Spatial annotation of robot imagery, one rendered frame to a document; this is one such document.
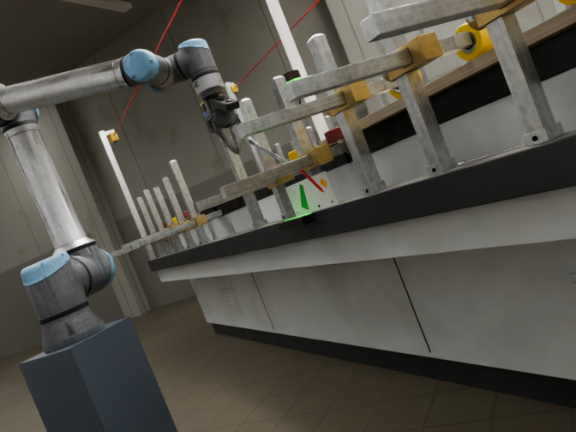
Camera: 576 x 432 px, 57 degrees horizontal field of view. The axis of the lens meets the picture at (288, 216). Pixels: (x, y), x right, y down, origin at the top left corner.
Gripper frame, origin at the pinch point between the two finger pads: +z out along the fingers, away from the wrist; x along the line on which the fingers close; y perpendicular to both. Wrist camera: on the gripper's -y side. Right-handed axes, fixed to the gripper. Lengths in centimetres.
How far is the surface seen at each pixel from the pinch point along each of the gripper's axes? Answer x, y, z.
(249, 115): -11.2, 5.9, -10.4
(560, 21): -27, -93, 8
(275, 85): -10.6, -18.4, -12.0
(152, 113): -129, 486, -136
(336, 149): -19.2, -22.9, 11.9
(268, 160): -11.8, 5.9, 6.1
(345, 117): -10.6, -44.1, 6.4
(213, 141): -169, 430, -71
